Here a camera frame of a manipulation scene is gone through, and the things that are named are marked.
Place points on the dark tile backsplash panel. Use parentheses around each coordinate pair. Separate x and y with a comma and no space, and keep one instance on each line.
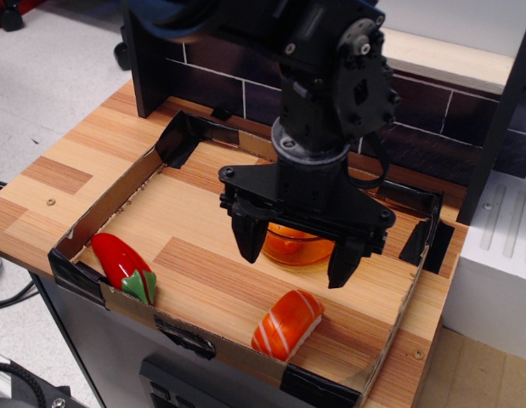
(448,93)

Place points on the aluminium frame with bracket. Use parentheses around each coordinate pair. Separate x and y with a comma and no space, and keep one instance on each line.
(21,388)

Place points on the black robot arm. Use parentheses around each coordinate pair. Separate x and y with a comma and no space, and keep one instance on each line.
(335,90)

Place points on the salmon nigiri sushi toy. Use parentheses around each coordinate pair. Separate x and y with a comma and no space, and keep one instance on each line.
(287,325)

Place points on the black vertical post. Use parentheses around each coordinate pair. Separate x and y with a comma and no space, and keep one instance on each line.
(496,134)

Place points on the white grooved appliance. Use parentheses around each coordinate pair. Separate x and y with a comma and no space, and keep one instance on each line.
(487,297)

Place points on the red toy chili pepper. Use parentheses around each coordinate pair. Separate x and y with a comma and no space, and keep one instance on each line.
(124,267)

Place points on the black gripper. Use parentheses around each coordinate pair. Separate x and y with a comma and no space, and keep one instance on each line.
(322,200)

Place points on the orange toy carrot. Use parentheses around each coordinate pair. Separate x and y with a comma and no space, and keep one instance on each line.
(284,240)

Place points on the black chair caster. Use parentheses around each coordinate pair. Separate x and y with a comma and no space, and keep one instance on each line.
(120,52)

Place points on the orange transparent plastic pot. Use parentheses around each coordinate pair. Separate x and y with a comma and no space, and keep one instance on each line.
(310,253)

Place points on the cardboard fence with black tape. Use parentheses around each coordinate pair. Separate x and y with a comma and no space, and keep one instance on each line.
(192,347)

